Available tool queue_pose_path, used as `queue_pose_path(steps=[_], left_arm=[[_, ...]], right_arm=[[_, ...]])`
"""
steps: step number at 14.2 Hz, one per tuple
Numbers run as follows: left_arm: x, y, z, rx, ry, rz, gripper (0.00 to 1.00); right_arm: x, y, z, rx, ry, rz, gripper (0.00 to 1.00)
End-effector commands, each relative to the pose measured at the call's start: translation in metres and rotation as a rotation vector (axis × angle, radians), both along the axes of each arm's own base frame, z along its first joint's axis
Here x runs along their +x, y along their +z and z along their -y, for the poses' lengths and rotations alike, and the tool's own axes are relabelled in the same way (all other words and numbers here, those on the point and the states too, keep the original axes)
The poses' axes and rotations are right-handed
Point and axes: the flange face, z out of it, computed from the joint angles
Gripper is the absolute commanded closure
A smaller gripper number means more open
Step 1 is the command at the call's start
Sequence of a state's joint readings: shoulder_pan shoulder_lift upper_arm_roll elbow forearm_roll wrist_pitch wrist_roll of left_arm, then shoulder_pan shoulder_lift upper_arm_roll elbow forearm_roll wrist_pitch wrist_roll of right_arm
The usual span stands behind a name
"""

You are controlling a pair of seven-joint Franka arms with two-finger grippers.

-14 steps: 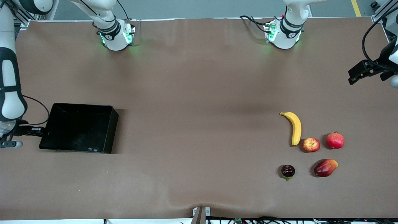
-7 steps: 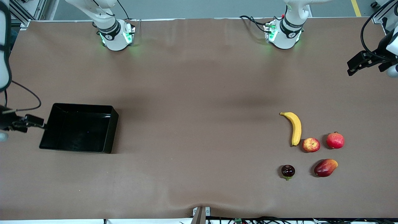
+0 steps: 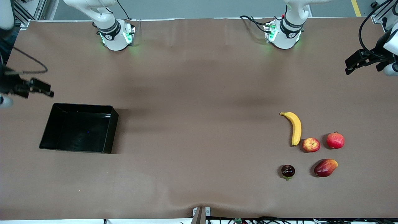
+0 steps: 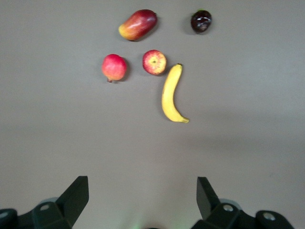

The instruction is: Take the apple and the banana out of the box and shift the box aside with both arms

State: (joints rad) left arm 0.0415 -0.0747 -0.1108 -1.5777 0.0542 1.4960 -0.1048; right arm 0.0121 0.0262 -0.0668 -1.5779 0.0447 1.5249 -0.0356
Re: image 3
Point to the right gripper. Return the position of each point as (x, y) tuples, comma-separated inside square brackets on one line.
[(11, 84)]

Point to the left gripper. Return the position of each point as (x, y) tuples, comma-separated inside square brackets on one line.
[(376, 55)]

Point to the black plastic box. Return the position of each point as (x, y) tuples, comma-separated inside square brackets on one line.
[(77, 130)]

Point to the yellow banana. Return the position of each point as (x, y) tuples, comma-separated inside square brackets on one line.
[(296, 126)]

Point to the red yellow apple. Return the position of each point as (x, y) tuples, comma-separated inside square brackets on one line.
[(311, 145)]

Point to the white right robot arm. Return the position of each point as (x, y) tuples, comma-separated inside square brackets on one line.
[(112, 34)]

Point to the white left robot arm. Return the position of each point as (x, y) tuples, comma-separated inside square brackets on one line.
[(289, 34)]

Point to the dark blue seat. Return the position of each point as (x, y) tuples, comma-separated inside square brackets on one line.
[(6, 43)]

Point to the red pomegranate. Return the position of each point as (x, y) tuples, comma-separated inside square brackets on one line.
[(335, 140)]

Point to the red orange mango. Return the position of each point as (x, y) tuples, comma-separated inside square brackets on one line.
[(325, 168)]

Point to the dark purple mangosteen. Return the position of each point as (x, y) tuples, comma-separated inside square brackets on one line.
[(288, 171)]

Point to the brown table cover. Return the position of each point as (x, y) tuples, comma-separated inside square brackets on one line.
[(186, 171)]

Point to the small green circuit board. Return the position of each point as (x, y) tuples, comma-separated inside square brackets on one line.
[(238, 221)]

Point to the aluminium frame profile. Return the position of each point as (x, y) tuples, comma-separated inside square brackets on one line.
[(26, 15), (377, 17)]

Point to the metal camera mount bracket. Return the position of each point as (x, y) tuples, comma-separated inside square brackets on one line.
[(206, 211)]

